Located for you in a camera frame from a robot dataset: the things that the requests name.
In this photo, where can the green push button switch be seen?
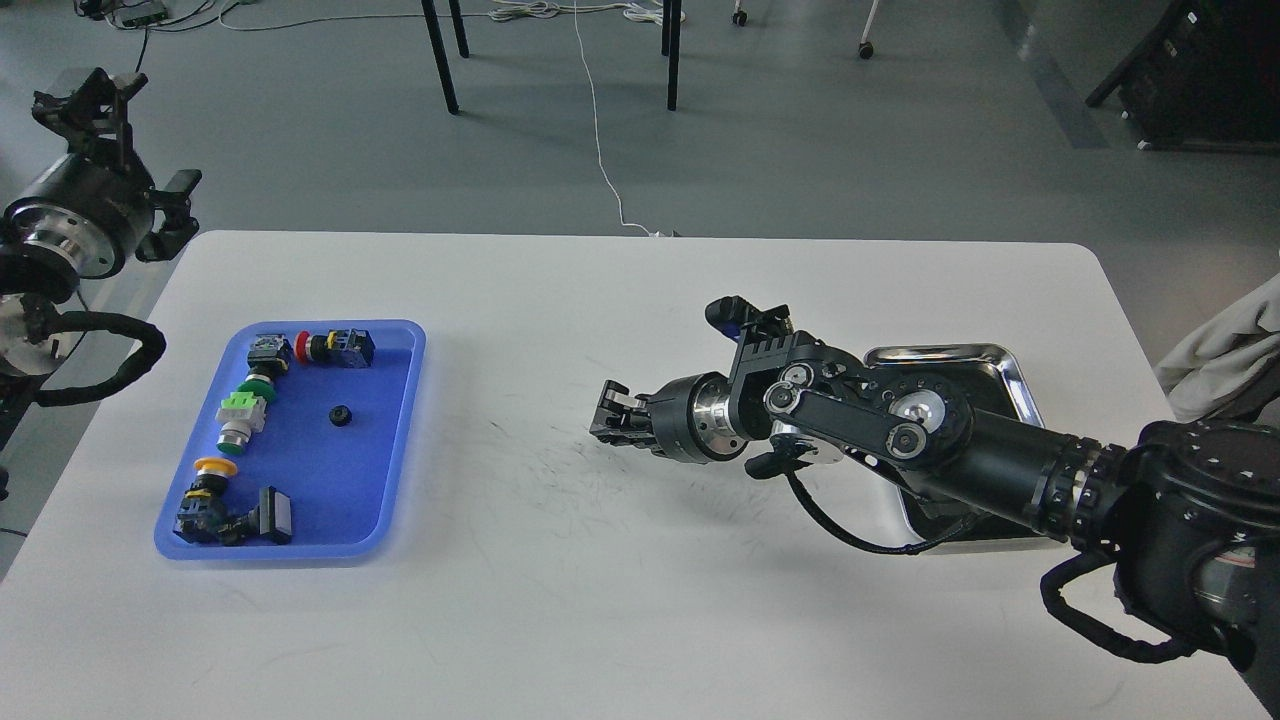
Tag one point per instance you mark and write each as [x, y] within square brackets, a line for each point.
[242, 414]

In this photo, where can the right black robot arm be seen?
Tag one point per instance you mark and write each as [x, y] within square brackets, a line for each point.
[1175, 537]

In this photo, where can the silver metal tray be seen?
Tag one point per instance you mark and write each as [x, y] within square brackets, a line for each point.
[992, 380]

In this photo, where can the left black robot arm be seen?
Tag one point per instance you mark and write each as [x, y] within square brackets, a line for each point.
[37, 337]

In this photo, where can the blue plastic tray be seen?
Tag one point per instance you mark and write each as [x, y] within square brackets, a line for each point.
[343, 481]

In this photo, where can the grey black switch block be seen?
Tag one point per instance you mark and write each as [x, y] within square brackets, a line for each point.
[270, 354]

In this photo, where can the black square button switch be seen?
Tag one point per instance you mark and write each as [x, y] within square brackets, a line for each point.
[271, 518]

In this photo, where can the red emergency stop button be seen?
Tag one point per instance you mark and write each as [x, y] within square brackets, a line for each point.
[345, 348]

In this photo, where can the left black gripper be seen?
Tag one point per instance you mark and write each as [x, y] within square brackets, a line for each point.
[79, 220]

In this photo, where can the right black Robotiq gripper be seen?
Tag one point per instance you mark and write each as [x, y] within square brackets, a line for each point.
[689, 419]

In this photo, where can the yellow push button switch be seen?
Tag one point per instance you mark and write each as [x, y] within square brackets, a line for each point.
[202, 516]

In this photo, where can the small black gear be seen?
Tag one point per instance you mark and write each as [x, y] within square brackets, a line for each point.
[340, 415]

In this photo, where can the black cabinet in corner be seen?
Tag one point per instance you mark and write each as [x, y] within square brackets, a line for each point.
[1203, 79]

